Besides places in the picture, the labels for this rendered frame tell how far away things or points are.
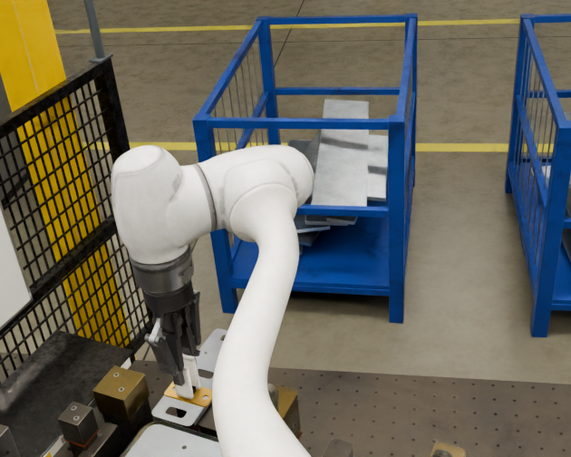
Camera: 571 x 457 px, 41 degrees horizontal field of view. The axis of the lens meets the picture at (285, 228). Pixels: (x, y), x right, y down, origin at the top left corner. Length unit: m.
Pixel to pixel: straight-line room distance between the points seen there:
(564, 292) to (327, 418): 1.55
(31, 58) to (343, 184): 1.83
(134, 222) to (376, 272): 2.35
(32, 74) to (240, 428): 1.13
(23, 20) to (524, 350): 2.31
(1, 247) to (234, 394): 0.95
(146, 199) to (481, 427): 1.21
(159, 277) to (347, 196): 2.16
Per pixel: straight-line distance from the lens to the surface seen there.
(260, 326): 0.92
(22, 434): 1.69
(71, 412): 1.62
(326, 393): 2.07
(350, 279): 3.30
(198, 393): 1.33
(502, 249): 3.82
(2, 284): 1.74
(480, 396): 2.08
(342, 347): 3.24
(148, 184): 1.04
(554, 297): 3.24
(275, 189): 1.07
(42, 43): 1.79
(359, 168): 3.42
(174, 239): 1.09
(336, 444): 1.58
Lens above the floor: 2.18
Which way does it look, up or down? 33 degrees down
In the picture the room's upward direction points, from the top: 5 degrees counter-clockwise
